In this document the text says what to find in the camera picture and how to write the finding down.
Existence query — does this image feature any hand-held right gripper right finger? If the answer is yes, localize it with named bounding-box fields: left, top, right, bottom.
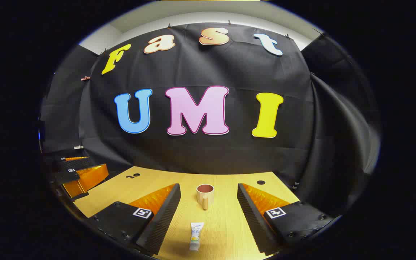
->
left=237, top=183, right=338, bottom=256

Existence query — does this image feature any white toothpaste tube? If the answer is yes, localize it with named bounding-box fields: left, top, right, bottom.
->
left=189, top=222, right=205, bottom=251

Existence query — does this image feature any beige cup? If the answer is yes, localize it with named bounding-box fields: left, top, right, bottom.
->
left=196, top=183, right=215, bottom=211

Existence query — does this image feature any wooden desktop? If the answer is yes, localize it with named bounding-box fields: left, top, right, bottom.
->
left=73, top=166, right=300, bottom=260

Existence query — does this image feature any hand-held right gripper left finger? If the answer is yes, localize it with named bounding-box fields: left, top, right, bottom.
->
left=89, top=183, right=182, bottom=256

